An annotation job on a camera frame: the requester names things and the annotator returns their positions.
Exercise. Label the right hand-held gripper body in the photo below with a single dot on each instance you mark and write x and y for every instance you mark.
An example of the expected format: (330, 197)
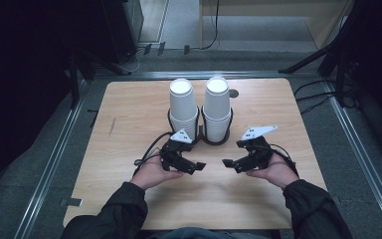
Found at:
(257, 151)

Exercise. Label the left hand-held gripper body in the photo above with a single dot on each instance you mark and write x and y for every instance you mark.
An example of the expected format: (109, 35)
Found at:
(175, 151)

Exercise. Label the stack of white paper cups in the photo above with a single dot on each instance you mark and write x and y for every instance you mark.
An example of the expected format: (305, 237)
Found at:
(216, 126)
(183, 103)

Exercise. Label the person's right hand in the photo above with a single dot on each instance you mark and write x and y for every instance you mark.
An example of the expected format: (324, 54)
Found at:
(277, 172)

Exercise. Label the person's left hand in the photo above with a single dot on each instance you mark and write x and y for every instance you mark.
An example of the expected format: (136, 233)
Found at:
(151, 176)

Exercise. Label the dark round table grommet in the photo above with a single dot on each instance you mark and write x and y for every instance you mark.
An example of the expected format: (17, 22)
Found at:
(233, 93)

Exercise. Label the person's lap in jeans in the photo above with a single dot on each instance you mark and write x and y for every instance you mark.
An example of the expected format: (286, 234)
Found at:
(212, 234)

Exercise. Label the black tape strip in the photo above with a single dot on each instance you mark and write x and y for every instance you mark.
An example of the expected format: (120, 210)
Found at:
(147, 49)
(161, 48)
(186, 49)

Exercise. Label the grey tape piece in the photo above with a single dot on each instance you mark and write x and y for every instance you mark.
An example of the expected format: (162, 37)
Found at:
(73, 201)

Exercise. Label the black metal stand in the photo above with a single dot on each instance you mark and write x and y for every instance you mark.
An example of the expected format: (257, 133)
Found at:
(79, 66)

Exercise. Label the black tripod stand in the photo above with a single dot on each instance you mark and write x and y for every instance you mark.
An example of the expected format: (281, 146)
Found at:
(331, 46)

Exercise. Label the dark cabinet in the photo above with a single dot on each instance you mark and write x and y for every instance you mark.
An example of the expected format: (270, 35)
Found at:
(122, 26)

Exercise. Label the metal floor rail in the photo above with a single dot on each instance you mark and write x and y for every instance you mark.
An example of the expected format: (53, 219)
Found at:
(51, 166)
(361, 159)
(199, 74)

